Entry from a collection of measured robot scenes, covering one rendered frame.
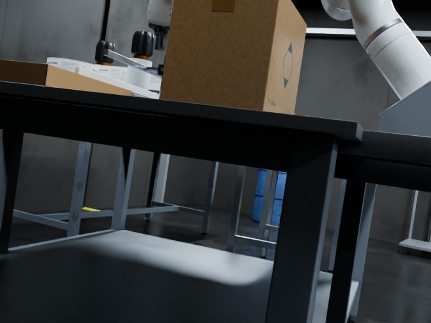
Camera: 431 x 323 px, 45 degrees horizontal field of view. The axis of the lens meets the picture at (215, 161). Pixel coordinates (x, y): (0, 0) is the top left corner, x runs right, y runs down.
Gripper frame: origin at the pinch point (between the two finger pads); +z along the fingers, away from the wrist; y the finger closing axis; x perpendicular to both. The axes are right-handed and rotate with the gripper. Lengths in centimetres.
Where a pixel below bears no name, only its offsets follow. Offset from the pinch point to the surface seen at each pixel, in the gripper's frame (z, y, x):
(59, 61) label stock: 15, 57, -8
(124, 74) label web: 20, 59, -43
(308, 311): 28, -83, 54
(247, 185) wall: 195, 232, -446
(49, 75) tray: 4, -32, 61
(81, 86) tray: 6, -30, 52
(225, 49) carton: -3.5, -41.6, 25.0
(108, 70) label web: 20, 68, -42
